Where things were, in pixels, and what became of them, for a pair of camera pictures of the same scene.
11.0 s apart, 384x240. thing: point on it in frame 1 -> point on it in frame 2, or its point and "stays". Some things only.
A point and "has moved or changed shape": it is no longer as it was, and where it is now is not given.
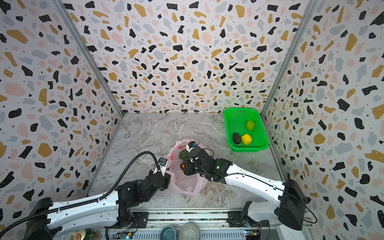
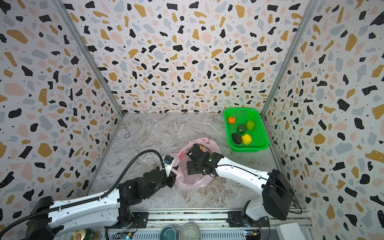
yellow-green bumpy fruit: (250, 125) stays
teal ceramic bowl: (168, 233) stays
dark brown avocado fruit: (236, 138) stays
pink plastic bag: (187, 184) has moved or changed shape
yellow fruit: (246, 139) stays
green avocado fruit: (184, 155) -> (241, 128)
